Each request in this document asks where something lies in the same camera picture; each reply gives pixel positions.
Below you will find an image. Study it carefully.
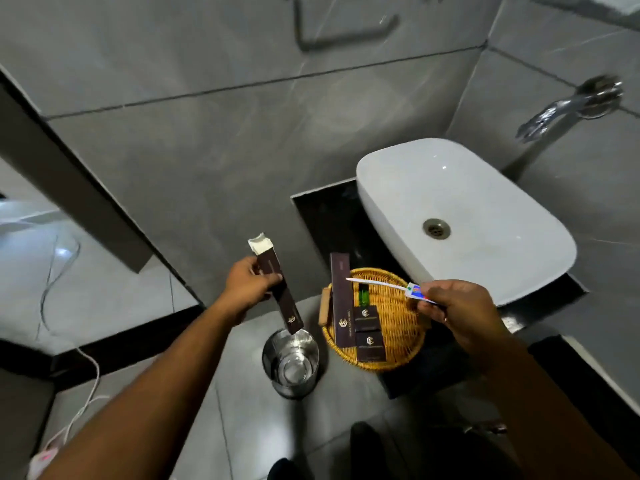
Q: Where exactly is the white power adapter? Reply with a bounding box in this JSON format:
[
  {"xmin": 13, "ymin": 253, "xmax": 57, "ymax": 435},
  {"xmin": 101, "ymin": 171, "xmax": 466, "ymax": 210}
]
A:
[{"xmin": 26, "ymin": 446, "xmax": 60, "ymax": 480}]

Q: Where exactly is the chrome wall faucet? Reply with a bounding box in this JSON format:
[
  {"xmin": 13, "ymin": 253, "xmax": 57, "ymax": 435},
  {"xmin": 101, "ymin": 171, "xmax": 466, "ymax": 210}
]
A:
[{"xmin": 515, "ymin": 75, "xmax": 624, "ymax": 143}]

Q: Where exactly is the small toothpaste tube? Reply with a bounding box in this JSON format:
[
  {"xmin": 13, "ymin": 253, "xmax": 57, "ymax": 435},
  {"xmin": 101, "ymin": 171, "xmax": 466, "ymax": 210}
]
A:
[{"xmin": 404, "ymin": 282, "xmax": 437, "ymax": 305}]

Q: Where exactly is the person's left forearm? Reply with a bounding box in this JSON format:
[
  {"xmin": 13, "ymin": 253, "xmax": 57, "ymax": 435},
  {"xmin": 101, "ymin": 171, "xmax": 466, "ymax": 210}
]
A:
[{"xmin": 39, "ymin": 301, "xmax": 247, "ymax": 480}]

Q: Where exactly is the white cable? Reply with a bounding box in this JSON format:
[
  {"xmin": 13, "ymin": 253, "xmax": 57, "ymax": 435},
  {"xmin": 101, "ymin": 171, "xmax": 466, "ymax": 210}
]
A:
[{"xmin": 34, "ymin": 230, "xmax": 111, "ymax": 453}]

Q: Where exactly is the person's right hand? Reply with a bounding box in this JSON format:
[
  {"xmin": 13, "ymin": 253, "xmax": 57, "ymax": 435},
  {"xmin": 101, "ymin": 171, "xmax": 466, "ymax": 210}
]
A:
[{"xmin": 416, "ymin": 279, "xmax": 512, "ymax": 369}]

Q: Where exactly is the white ceramic sink basin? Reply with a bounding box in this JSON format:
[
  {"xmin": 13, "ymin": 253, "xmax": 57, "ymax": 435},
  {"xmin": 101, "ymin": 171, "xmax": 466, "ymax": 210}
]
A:
[{"xmin": 355, "ymin": 138, "xmax": 578, "ymax": 307}]

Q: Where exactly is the long dark brown box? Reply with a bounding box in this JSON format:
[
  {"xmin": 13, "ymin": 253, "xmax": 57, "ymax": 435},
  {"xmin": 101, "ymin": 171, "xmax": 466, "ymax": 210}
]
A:
[{"xmin": 329, "ymin": 252, "xmax": 356, "ymax": 349}]

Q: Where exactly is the shiny metal waste bin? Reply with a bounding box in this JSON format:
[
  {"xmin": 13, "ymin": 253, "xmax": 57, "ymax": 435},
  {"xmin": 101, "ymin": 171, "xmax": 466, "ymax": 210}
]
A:
[{"xmin": 261, "ymin": 328, "xmax": 321, "ymax": 400}]

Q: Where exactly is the metal sink drain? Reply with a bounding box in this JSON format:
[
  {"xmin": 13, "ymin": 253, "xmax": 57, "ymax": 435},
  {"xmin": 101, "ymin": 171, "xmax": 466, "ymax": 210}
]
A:
[{"xmin": 422, "ymin": 218, "xmax": 452, "ymax": 240}]

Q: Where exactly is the wall towel bar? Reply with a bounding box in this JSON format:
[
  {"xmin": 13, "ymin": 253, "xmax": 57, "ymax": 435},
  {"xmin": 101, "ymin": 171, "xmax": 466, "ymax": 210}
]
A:
[{"xmin": 292, "ymin": 0, "xmax": 401, "ymax": 52}]

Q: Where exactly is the person's right forearm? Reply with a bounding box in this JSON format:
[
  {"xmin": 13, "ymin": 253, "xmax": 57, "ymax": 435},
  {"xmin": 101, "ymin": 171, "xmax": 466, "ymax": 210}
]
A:
[{"xmin": 482, "ymin": 340, "xmax": 640, "ymax": 480}]

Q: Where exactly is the person's left hand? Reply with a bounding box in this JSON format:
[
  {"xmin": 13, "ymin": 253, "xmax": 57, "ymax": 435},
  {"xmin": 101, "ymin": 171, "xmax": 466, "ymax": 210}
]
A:
[{"xmin": 218, "ymin": 256, "xmax": 284, "ymax": 326}]

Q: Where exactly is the small dark brown box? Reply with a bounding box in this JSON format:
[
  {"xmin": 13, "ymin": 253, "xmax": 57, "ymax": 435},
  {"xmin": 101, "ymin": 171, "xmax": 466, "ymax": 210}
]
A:
[
  {"xmin": 355, "ymin": 331, "xmax": 387, "ymax": 364},
  {"xmin": 352, "ymin": 305, "xmax": 382, "ymax": 333}
]

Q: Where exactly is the person's dark shoe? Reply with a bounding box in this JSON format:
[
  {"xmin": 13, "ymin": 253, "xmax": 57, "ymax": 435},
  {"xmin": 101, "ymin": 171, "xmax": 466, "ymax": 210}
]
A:
[{"xmin": 266, "ymin": 458, "xmax": 308, "ymax": 480}]

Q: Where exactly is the person's dark trouser leg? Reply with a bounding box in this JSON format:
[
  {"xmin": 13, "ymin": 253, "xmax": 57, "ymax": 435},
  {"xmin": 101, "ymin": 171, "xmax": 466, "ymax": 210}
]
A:
[{"xmin": 349, "ymin": 421, "xmax": 526, "ymax": 480}]

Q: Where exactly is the round wicker basket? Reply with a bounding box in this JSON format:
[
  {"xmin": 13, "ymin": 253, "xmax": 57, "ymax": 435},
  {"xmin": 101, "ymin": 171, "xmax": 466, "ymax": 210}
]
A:
[{"xmin": 321, "ymin": 267, "xmax": 427, "ymax": 373}]

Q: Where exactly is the dark brown toothbrush box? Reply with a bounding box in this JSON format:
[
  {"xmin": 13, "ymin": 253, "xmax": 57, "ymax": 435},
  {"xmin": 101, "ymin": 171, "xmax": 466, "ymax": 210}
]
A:
[{"xmin": 247, "ymin": 233, "xmax": 305, "ymax": 335}]

